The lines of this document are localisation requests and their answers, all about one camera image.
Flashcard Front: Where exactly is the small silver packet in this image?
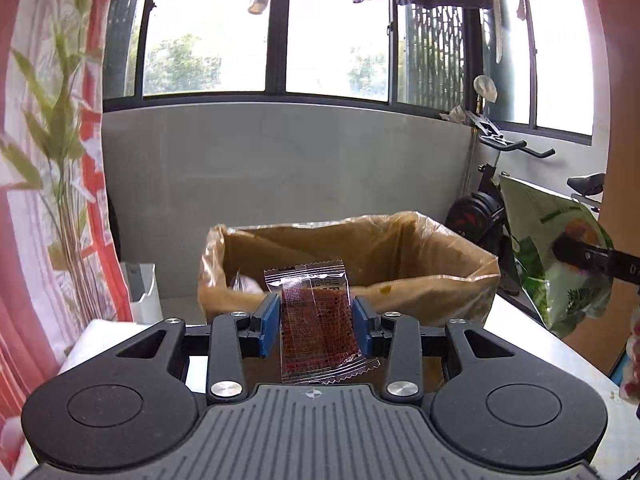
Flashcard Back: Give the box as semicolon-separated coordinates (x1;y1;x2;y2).
229;269;264;295

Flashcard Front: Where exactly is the black framed window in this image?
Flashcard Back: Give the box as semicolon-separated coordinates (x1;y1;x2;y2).
102;0;597;137

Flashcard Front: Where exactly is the black exercise bike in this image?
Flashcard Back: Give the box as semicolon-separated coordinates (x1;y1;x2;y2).
444;110;607;297

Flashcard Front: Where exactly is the red clear snack packet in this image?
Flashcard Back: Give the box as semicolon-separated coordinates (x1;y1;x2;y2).
263;260;381;386

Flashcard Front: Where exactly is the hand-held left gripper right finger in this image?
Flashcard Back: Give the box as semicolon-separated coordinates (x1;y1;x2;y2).
352;296;517;402

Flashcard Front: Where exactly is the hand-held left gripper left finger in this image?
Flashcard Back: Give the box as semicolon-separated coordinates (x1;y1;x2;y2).
115;293;282;404

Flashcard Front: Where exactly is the green snack bag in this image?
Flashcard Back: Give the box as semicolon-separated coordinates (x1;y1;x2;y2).
499;175;617;339

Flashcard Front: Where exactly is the printed pink curtain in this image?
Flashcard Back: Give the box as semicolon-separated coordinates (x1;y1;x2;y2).
0;0;135;466

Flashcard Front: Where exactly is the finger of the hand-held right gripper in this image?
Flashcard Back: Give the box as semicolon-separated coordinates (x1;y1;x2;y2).
549;236;640;287

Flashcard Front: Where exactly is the white plastic container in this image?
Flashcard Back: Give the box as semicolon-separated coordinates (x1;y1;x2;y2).
120;262;163;325

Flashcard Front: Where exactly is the white cloth on bike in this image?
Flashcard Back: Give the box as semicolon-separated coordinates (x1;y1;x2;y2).
440;75;501;124

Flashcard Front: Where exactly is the brown wooden panel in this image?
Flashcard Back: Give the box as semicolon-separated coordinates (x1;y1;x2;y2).
582;0;640;377

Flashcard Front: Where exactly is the cardboard box with plastic liner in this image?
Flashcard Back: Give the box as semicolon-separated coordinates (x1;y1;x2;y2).
198;211;502;330

